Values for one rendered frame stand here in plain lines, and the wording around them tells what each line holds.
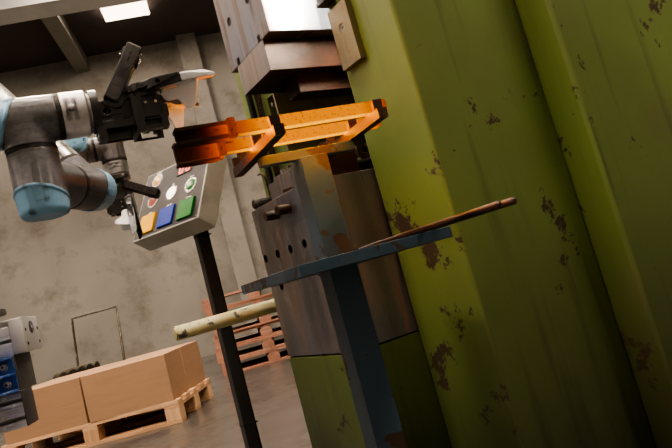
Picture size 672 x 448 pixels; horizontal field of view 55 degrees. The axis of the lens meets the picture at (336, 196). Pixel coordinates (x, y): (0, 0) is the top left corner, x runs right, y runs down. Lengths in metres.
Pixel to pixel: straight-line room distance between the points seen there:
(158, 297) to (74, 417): 5.41
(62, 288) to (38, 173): 9.26
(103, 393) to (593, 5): 3.82
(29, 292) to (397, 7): 9.21
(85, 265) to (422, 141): 8.95
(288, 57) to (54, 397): 3.46
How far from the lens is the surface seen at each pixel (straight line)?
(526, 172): 1.72
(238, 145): 1.26
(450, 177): 1.54
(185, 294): 10.04
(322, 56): 1.97
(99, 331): 10.20
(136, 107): 1.10
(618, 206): 1.79
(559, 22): 1.85
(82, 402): 4.80
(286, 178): 1.86
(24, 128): 1.08
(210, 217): 2.17
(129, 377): 4.65
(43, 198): 1.05
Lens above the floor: 0.67
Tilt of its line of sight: 7 degrees up
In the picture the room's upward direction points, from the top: 15 degrees counter-clockwise
